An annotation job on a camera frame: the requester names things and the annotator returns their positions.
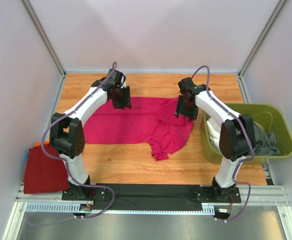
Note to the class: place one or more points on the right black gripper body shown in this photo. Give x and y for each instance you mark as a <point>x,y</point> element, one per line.
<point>187,110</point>

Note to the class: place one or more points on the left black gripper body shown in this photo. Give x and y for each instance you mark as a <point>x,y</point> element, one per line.
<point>121,99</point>

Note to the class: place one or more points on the pink t-shirt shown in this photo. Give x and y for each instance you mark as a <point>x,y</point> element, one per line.
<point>151,120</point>

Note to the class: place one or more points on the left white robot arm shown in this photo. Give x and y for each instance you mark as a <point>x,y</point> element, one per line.
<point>67,134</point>

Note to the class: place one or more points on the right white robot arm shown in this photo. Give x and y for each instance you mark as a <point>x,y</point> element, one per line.
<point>236,138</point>

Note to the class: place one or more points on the white t-shirt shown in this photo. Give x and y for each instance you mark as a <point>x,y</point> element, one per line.
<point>214,133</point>

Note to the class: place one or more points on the olive green plastic bin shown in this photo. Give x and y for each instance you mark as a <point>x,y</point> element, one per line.
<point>269,118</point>

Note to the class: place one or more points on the grey t-shirt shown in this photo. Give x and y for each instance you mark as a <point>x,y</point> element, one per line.
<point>265,142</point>

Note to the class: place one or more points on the orange folded t-shirt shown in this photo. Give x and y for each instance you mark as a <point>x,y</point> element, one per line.
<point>39,144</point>

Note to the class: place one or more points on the dark red folded t-shirt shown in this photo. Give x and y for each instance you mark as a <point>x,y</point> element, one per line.
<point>44,174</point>

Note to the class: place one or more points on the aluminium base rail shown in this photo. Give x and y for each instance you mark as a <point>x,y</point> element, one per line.
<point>239,212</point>

